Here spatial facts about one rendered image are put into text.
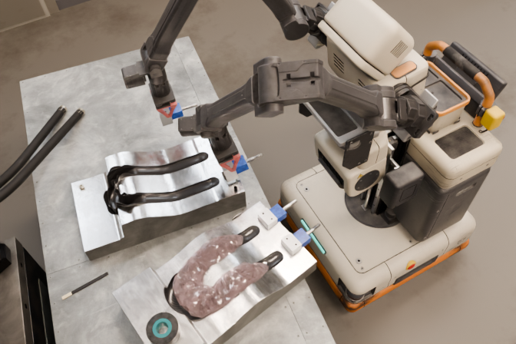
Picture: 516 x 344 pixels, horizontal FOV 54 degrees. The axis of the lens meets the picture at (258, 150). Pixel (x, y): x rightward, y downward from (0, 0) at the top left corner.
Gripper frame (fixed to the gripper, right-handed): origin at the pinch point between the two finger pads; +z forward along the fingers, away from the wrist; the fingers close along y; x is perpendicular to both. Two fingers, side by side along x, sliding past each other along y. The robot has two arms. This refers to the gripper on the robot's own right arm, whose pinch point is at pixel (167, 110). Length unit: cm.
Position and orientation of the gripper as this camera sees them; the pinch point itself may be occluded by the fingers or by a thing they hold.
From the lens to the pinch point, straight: 169.7
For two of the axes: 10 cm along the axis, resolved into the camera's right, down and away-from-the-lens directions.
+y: 3.6, 7.3, -5.8
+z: 0.5, 6.0, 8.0
